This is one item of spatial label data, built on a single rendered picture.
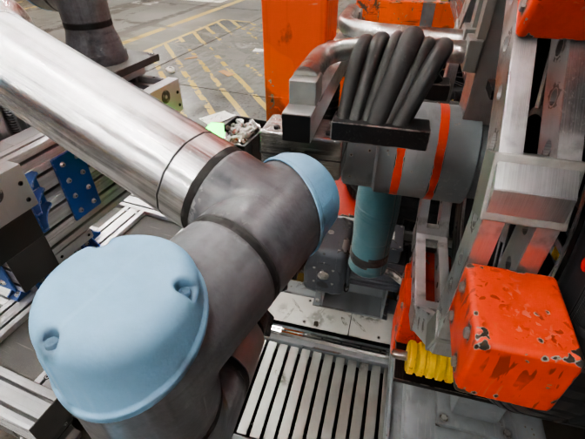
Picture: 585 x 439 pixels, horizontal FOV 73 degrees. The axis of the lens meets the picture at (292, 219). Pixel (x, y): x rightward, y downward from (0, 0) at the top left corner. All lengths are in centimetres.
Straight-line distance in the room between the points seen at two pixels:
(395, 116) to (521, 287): 18
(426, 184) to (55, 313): 49
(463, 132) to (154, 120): 40
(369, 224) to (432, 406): 48
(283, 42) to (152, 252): 90
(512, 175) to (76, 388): 32
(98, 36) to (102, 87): 84
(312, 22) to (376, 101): 67
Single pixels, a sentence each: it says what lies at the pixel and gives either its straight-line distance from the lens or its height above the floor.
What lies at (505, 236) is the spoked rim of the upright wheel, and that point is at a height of 75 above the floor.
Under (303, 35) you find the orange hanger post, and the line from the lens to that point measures 104.
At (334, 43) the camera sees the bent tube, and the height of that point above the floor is 101.
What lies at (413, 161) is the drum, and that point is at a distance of 56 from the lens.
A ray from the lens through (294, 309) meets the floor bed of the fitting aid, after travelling 136.
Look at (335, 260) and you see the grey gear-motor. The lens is 109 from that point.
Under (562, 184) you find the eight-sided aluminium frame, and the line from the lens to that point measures 37.
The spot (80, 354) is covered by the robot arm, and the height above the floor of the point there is 100.
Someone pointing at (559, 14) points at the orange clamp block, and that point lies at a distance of 38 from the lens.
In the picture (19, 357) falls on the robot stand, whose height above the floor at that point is 21.
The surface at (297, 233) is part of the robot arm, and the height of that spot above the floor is 97.
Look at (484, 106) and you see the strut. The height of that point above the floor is 93.
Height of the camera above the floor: 113
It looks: 38 degrees down
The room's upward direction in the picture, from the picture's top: straight up
